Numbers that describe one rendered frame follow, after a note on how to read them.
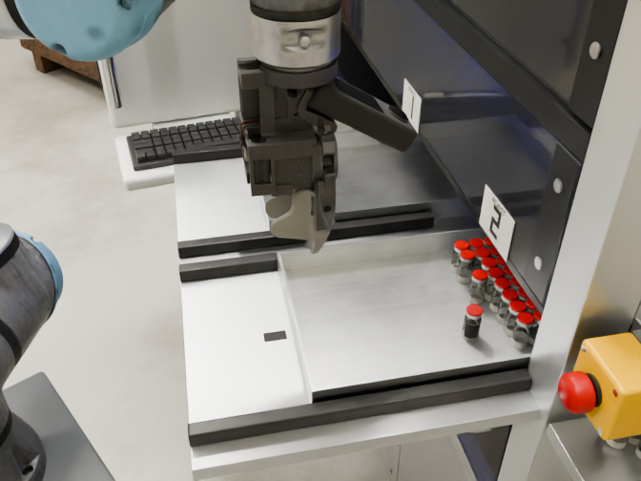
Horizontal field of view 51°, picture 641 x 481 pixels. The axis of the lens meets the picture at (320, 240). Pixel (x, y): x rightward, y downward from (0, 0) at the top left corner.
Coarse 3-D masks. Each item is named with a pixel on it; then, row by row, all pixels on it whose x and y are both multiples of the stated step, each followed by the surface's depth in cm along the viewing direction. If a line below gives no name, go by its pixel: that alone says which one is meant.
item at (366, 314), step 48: (384, 240) 97; (432, 240) 99; (288, 288) 89; (336, 288) 94; (384, 288) 94; (432, 288) 94; (336, 336) 86; (384, 336) 86; (432, 336) 86; (480, 336) 86; (336, 384) 80; (384, 384) 76
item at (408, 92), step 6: (408, 84) 109; (408, 90) 109; (408, 96) 110; (414, 96) 107; (408, 102) 110; (414, 102) 107; (420, 102) 105; (408, 108) 111; (414, 108) 108; (420, 108) 105; (408, 114) 111; (414, 114) 108; (414, 120) 108; (414, 126) 109
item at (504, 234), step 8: (488, 192) 84; (488, 200) 84; (496, 200) 82; (488, 208) 84; (504, 208) 80; (480, 216) 87; (488, 216) 84; (496, 216) 82; (504, 216) 80; (480, 224) 87; (488, 224) 85; (504, 224) 80; (512, 224) 78; (488, 232) 85; (496, 232) 83; (504, 232) 81; (512, 232) 78; (496, 240) 83; (504, 240) 81; (504, 248) 81; (504, 256) 81
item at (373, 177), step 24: (360, 144) 126; (384, 144) 127; (360, 168) 120; (384, 168) 120; (408, 168) 120; (432, 168) 120; (336, 192) 114; (360, 192) 114; (384, 192) 114; (408, 192) 114; (432, 192) 114; (456, 192) 114; (264, 216) 108; (336, 216) 103; (360, 216) 104; (384, 216) 105; (456, 216) 108
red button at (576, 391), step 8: (568, 376) 64; (576, 376) 63; (584, 376) 63; (560, 384) 64; (568, 384) 63; (576, 384) 63; (584, 384) 63; (560, 392) 65; (568, 392) 63; (576, 392) 62; (584, 392) 62; (592, 392) 62; (568, 400) 63; (576, 400) 62; (584, 400) 62; (592, 400) 62; (568, 408) 64; (576, 408) 63; (584, 408) 63; (592, 408) 63
